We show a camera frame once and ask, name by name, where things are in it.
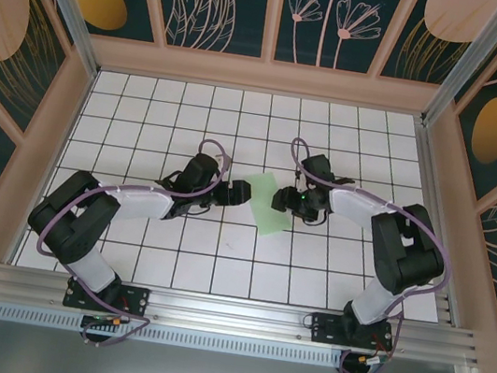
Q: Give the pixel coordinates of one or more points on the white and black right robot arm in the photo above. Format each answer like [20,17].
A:
[408,254]

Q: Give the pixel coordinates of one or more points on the aluminium frame post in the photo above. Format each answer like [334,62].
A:
[467,65]
[68,11]

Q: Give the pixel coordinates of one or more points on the light green cloth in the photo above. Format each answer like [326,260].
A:
[271,221]

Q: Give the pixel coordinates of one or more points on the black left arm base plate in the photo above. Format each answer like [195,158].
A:
[136,301]

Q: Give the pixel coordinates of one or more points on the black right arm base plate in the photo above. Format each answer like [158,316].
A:
[325,329]

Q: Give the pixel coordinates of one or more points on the yellow connector power lead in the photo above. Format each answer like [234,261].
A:
[372,360]
[116,319]

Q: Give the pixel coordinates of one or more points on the long aluminium mounting rail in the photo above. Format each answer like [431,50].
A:
[229,311]

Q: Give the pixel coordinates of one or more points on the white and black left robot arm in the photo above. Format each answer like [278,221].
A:
[65,224]

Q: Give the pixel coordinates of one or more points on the aluminium side rail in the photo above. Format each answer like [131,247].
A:
[434,225]

